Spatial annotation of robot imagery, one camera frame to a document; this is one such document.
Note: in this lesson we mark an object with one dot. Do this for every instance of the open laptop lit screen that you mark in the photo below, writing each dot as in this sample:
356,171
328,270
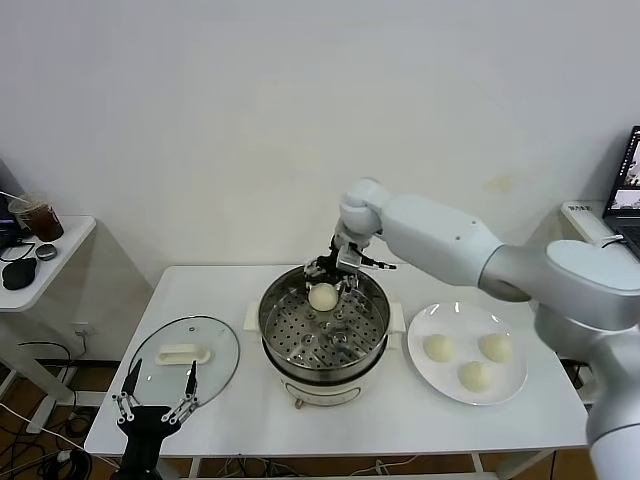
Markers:
625,190

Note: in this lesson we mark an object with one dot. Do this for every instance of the white side desk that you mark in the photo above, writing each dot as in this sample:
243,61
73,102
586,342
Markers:
580,220
60,260

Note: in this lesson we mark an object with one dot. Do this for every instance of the grey round earbud case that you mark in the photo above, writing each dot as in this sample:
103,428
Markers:
46,251

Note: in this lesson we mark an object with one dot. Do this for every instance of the white wall outlet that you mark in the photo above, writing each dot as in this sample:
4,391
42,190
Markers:
80,331

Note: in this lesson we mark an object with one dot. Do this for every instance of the white steamed baozi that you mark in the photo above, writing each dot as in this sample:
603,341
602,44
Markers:
475,376
322,297
438,347
495,347

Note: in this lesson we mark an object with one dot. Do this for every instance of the white drinking straw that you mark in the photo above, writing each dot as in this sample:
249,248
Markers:
12,197

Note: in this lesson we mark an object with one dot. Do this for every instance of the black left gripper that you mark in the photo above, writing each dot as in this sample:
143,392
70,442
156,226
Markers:
144,430

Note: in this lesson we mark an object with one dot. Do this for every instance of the stainless steel steamer basket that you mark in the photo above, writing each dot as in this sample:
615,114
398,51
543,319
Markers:
360,345

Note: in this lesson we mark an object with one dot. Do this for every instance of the plastic cup iced coffee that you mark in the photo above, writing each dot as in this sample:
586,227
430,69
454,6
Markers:
45,225

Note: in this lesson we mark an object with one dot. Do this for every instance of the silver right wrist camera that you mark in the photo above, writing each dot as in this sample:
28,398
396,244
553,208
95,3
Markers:
347,260

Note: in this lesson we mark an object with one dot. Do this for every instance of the dark laptop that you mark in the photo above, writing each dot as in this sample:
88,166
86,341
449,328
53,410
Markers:
7,215

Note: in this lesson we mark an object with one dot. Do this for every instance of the steel steamer pot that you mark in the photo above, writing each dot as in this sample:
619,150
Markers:
320,390

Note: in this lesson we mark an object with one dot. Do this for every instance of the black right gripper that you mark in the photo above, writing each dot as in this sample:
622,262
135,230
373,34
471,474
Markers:
327,264

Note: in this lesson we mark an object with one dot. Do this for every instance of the black computer mouse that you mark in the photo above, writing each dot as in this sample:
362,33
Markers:
20,273

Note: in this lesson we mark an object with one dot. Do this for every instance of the white floor plug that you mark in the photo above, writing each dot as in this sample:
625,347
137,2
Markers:
64,456

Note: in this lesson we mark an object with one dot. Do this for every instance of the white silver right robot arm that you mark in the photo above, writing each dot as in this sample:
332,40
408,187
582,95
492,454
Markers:
430,235

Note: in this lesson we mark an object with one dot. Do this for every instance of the white round plate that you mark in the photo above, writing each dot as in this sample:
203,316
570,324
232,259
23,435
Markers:
467,350

